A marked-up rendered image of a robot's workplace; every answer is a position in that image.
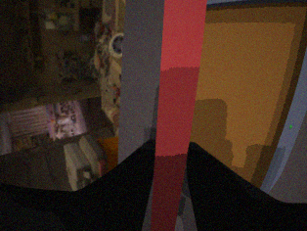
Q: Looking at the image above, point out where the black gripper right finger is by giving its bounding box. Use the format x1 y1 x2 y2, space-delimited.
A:
186 142 307 231

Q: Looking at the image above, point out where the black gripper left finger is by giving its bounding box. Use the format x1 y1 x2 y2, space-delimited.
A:
0 139 156 231

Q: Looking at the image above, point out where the dark red box lid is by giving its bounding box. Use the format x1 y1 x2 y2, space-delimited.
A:
150 0 207 231

